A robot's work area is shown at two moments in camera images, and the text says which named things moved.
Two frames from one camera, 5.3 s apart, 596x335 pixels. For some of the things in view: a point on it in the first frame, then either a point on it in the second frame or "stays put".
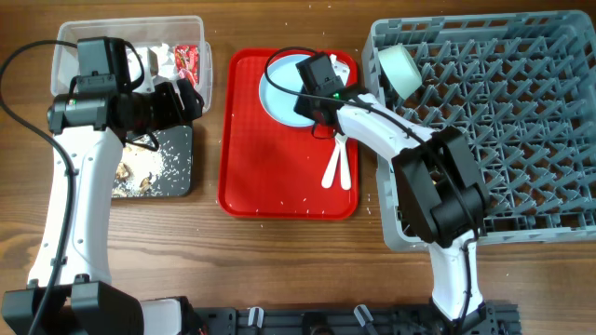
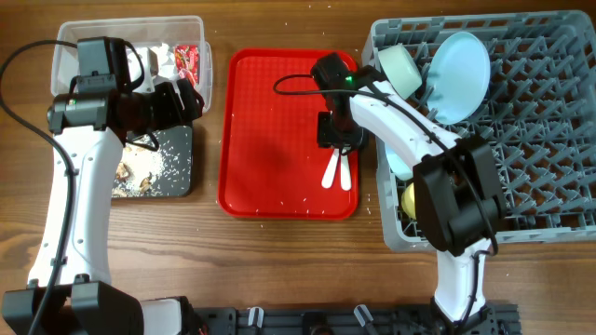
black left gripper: (173, 113) stays put
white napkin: (159, 62) stays put
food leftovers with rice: (136, 171) stays put
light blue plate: (278, 102) to (457, 78)
